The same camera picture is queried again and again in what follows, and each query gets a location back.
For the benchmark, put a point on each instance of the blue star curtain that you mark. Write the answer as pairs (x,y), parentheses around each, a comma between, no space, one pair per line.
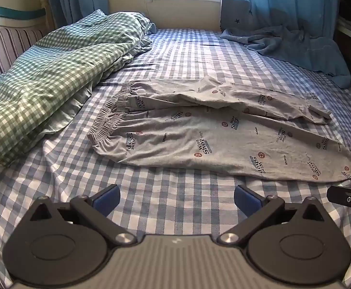
(283,12)

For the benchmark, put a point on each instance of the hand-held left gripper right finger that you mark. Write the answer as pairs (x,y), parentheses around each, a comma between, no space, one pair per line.
(244,198)

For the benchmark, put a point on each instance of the grey printed pants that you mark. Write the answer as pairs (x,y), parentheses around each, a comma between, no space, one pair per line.
(193,138)

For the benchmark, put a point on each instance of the blue checked bed sheet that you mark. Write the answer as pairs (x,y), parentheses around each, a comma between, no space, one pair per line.
(178,57)

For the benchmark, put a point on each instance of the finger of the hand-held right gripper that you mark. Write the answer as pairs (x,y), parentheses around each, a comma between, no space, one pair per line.
(344,197)

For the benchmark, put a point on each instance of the striped padded headboard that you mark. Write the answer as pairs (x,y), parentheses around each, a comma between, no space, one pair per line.
(7,42)

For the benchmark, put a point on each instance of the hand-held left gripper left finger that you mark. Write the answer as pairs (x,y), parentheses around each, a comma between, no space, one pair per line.
(107,198)

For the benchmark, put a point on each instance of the green checked duvet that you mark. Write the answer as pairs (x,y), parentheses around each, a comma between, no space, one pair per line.
(58,66)

